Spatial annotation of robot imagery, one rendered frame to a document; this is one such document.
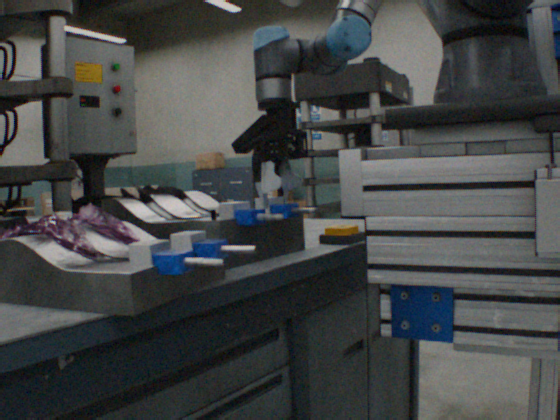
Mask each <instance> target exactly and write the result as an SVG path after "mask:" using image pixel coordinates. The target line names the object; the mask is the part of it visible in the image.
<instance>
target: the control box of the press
mask: <svg viewBox="0 0 560 420"><path fill-rule="evenodd" d="M65 43H66V49H65V55H66V64H65V66H66V77H67V78H69V79H72V80H73V81H74V84H73V90H74V95H73V96H72V97H71V98H68V99H67V100H66V102H67V114H68V116H67V126H68V137H69V141H68V149H69V160H75V161H74V162H75V163H76V164H77V166H78V167H79V168H80V170H81V171H82V176H83V196H87V195H103V194H105V189H104V187H105V176H104V170H105V168H106V166H107V164H108V162H109V161H110V159H112V157H113V159H117V157H120V156H125V155H133V154H136V153H137V128H136V114H135V106H136V100H135V86H134V79H135V73H134V59H133V56H134V48H133V47H129V46H124V45H120V44H118V45H115V44H111V43H106V42H103V43H102V42H98V41H94V40H90V41H89V40H84V39H81V38H78V39H76V38H72V37H68V36H66V37H65ZM40 54H41V76H42V77H41V79H43V78H45V77H46V57H45V55H46V46H45V44H44V45H43V46H41V51H40ZM47 117H48V114H47V102H46V100H43V101H42V121H43V130H42V131H43V143H44V159H49V149H48V138H49V137H48V125H47Z"/></svg>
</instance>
